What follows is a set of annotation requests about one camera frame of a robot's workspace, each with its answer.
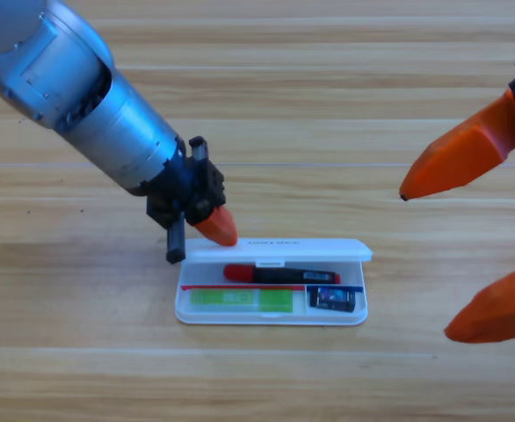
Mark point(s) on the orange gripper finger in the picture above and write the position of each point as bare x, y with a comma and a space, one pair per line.
220, 226
459, 156
499, 316

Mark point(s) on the green white highlighter pen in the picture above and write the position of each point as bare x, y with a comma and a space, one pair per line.
240, 300

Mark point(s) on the red black marker pen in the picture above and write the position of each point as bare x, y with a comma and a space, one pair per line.
279, 274

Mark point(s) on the white Unitree pencil case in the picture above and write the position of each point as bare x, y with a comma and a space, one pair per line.
310, 250

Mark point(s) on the blue black eraser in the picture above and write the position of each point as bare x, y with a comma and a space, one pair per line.
333, 299

